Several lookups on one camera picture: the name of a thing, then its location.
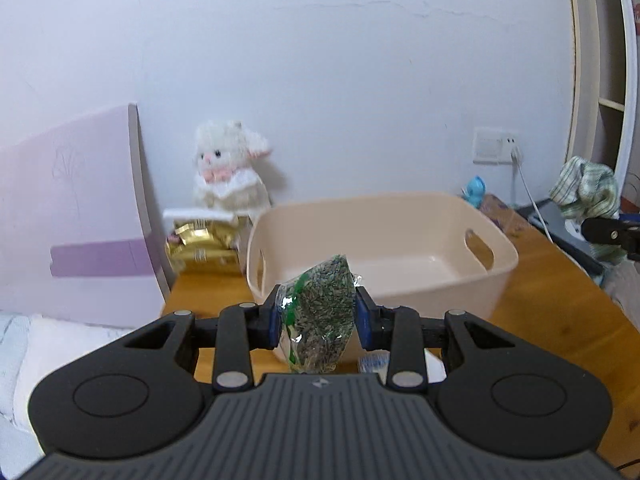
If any green plaid cloth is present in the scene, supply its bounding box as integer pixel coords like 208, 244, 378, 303
549, 156, 620, 236

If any clear bag of dried herbs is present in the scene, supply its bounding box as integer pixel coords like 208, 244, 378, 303
276, 255, 358, 374

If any grey laptop device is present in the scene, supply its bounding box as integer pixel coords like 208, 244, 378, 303
516, 198, 604, 278

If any purple patterned table mat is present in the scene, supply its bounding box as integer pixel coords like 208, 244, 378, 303
480, 194, 529, 240

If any white bed pillow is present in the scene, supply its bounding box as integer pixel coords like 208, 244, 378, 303
1, 312, 129, 432

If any white blue packet on table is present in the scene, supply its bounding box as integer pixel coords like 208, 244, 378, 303
357, 348, 447, 386

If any blue bird figurine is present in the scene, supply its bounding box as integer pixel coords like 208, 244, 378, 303
462, 176, 486, 209

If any beige plastic storage basket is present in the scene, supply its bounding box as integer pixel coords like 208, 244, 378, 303
245, 190, 520, 364

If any pink and purple headboard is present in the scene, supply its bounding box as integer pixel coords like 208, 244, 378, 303
1, 104, 168, 327

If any gold foil snack bag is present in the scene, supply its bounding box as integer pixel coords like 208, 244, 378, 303
163, 207, 252, 274

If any white plush bunny toy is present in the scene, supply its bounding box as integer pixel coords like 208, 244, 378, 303
194, 120, 271, 222

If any white plug and cable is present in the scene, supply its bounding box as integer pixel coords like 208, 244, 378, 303
508, 145, 556, 244

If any white wall switch socket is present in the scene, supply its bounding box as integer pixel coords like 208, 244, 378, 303
472, 127, 518, 165

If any cream wooden shelf frame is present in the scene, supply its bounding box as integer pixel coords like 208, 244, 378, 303
566, 0, 639, 203

